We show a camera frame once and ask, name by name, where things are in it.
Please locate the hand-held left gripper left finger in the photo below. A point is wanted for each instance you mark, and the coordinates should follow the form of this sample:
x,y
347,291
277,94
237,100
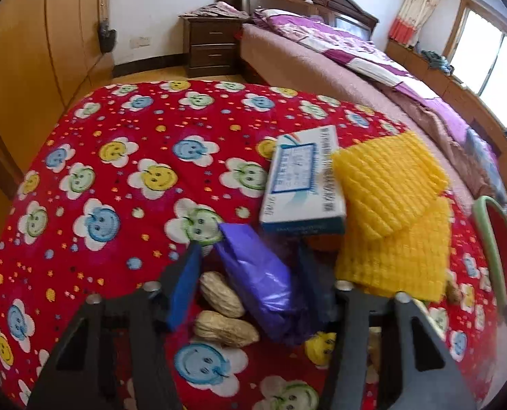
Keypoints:
x,y
185,282

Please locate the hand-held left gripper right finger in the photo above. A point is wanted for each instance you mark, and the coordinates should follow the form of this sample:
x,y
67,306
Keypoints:
x,y
315,290

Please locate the purple plastic wrapper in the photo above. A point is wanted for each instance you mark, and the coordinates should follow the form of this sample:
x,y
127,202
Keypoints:
x,y
257,277

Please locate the red bin with green rim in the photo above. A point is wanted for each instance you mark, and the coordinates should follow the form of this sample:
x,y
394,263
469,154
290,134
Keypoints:
x,y
494,247

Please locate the peanut in shell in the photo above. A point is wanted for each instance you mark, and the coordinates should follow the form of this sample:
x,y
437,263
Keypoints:
x,y
453,294
221,294
225,329

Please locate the yellow foam fruit net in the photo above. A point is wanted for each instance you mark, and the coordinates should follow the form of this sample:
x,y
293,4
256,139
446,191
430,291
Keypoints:
x,y
390,183
398,256

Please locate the white and blue carton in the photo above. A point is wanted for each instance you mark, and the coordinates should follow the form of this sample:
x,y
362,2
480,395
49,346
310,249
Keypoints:
x,y
306,179

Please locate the red flower print tablecloth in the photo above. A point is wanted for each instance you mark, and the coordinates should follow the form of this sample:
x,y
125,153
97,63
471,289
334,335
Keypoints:
x,y
108,179

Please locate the blue plaid cloth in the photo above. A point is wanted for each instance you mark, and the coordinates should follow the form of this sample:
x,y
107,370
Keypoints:
x,y
486,162

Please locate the wooden bed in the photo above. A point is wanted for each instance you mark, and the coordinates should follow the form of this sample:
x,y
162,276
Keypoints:
x,y
321,59

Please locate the dark wooden nightstand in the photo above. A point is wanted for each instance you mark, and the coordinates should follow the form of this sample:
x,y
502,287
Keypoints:
x,y
210,45

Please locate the low wooden cabinet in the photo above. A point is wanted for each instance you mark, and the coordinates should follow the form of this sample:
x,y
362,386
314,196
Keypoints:
x,y
454,94

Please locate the purple patchwork quilt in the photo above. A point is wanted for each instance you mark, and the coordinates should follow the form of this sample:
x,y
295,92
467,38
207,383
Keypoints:
x,y
364,51

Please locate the black hanging bag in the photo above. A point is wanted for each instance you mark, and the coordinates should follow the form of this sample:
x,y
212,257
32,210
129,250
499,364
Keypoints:
x,y
107,38

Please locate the teal cloth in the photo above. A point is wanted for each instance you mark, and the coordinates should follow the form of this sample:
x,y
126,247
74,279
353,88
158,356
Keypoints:
x,y
434,60

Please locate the wooden wardrobe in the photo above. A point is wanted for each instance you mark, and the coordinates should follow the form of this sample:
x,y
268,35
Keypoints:
x,y
35,64

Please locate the window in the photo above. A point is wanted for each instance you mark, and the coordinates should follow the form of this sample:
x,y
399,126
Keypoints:
x,y
488,55

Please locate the pink cloth pile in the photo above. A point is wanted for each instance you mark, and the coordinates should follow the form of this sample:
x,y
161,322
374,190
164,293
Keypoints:
x,y
213,9

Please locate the purple pillow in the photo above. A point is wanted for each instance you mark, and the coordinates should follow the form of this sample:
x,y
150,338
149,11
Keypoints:
x,y
272,15

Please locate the white and orange curtain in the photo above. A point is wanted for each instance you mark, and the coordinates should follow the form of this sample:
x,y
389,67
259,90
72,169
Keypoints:
x,y
415,8

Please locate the wall outlet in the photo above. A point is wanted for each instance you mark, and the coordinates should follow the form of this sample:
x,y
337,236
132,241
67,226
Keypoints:
x,y
140,42

